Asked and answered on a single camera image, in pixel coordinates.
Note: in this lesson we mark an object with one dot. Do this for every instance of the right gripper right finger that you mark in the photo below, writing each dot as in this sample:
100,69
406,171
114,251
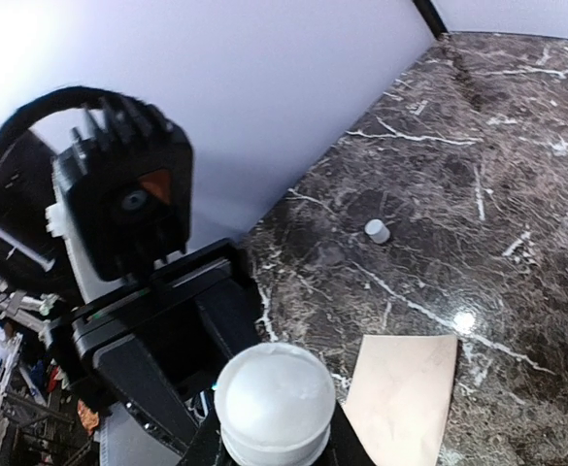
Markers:
345,447

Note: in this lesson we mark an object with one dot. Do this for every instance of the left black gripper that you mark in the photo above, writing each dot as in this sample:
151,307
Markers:
193,316

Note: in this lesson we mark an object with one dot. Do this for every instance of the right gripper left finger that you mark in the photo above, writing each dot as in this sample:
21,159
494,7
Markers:
206,448

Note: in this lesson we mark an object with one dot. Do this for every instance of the beige paper envelope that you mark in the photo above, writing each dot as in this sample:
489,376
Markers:
400,396

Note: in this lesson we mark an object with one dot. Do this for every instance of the white green glue stick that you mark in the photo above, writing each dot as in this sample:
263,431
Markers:
275,402

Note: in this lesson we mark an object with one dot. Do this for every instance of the small white glue cap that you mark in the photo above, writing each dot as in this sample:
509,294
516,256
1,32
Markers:
377,231

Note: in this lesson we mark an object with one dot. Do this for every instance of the left black frame post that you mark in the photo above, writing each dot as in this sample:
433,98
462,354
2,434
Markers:
431,17

